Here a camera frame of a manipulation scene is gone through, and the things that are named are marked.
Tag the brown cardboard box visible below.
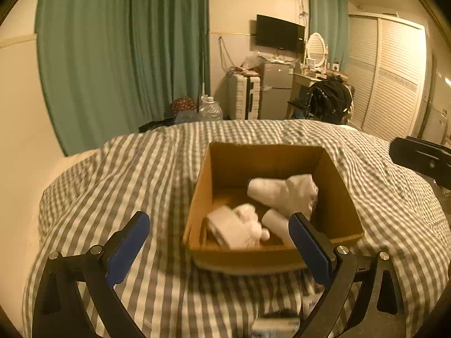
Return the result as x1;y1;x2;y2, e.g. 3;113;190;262
182;142;364;276

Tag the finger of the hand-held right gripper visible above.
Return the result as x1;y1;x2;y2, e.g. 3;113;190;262
390;135;451;184

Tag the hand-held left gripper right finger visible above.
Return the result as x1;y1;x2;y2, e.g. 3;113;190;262
288;212;404;338

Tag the white sock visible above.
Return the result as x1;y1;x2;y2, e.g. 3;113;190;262
261;208;294;244
247;174;319;219

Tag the white oval mirror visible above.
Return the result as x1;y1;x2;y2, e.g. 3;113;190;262
305;32;329;72

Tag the large clear water bottle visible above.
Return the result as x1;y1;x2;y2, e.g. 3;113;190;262
199;95;224;123

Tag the white suitcase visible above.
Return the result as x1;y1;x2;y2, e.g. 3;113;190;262
228;73;262;121

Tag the wide green curtain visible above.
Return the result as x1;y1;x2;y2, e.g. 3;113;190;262
35;0;211;156

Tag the black wall television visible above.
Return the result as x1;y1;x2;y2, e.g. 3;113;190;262
256;14;306;53

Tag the grey checkered blanket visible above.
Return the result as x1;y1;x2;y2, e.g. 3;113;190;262
22;120;451;338

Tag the clear plastic bag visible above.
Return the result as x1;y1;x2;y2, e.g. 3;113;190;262
242;52;266;72

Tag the narrow green curtain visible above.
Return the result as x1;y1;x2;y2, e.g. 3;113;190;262
307;0;350;68

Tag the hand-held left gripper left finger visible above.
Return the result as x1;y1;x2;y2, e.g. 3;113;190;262
32;211;150;338

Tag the white cloth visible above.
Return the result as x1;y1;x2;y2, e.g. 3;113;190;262
206;203;270;249

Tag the grey small fridge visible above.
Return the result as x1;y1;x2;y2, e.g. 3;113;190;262
260;61;294;120

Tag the white louvered wardrobe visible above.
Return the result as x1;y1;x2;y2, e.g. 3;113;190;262
343;13;435;142

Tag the red patterned bag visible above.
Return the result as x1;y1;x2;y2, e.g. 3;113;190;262
171;97;196;117

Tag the black bag on chair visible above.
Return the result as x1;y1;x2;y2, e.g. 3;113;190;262
287;78;353;126

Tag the wooden dressing table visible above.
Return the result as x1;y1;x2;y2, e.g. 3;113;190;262
292;70;349;101

